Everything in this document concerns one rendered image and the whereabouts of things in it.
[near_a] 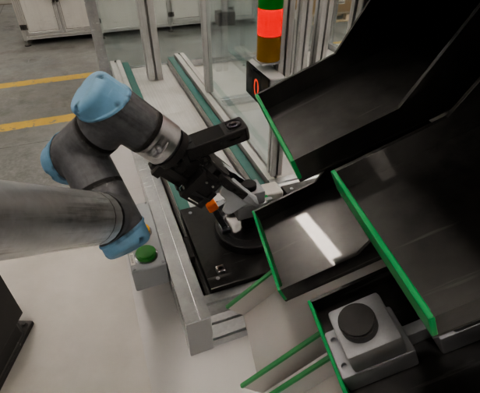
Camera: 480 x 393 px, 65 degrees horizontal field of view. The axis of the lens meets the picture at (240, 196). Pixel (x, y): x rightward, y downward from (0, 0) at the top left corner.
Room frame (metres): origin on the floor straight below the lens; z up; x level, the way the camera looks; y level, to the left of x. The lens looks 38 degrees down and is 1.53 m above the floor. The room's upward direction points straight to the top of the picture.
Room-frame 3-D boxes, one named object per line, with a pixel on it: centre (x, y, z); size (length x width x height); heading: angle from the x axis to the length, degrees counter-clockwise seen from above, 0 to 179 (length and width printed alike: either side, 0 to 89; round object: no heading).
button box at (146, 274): (0.59, 0.21, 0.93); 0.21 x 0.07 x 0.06; 21
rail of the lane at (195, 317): (0.79, 0.22, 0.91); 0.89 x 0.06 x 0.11; 21
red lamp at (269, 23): (0.81, -0.06, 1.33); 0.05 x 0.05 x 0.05
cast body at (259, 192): (0.59, -0.03, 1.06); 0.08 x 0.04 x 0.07; 111
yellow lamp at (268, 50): (0.81, -0.06, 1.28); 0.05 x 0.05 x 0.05
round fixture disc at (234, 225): (0.59, -0.02, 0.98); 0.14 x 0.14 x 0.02
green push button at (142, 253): (0.53, 0.19, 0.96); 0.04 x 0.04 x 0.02
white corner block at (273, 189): (0.72, -0.07, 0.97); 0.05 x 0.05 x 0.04; 21
